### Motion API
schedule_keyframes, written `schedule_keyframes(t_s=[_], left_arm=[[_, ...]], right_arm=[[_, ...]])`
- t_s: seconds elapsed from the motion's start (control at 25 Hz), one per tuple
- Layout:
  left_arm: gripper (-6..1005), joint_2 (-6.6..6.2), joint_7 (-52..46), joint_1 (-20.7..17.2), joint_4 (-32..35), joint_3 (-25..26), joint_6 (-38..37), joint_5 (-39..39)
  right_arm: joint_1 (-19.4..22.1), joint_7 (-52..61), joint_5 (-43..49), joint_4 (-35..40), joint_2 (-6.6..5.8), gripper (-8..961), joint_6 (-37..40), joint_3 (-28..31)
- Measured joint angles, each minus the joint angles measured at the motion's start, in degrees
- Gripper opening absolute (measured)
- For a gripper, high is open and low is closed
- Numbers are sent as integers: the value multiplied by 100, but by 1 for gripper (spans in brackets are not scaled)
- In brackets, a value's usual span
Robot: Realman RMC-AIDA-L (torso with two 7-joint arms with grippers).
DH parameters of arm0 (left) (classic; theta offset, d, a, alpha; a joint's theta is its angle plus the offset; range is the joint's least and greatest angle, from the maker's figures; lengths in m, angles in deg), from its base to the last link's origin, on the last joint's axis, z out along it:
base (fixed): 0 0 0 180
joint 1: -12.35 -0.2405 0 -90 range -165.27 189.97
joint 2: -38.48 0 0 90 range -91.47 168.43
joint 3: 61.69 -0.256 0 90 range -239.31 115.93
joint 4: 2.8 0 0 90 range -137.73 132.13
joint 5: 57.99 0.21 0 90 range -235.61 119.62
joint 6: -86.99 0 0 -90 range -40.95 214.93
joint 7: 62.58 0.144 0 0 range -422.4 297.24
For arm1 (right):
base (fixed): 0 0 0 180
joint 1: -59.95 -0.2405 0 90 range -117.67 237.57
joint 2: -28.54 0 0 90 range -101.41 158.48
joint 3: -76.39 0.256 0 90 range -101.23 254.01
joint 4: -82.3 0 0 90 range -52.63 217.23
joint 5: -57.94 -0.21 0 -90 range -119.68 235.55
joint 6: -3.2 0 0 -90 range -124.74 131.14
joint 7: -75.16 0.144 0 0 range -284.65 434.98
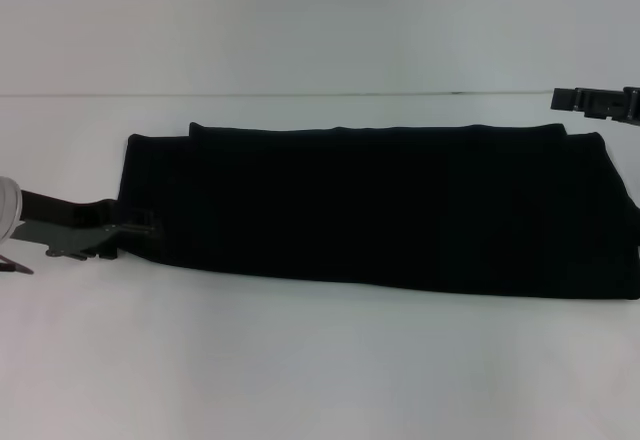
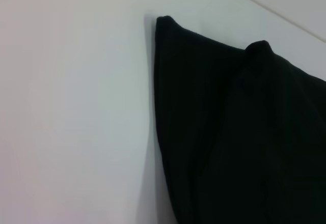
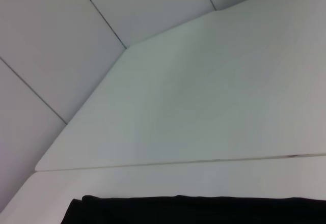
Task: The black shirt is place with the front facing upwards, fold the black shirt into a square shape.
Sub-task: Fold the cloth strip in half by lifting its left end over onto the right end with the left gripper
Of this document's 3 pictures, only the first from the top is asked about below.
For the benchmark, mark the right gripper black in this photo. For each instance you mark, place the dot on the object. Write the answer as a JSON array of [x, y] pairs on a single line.
[[622, 105]]

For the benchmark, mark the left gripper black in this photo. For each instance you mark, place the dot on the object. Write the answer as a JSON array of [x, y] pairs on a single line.
[[65, 225]]

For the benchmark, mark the black shirt with FREE print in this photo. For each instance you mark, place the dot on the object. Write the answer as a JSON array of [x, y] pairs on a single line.
[[380, 210]]

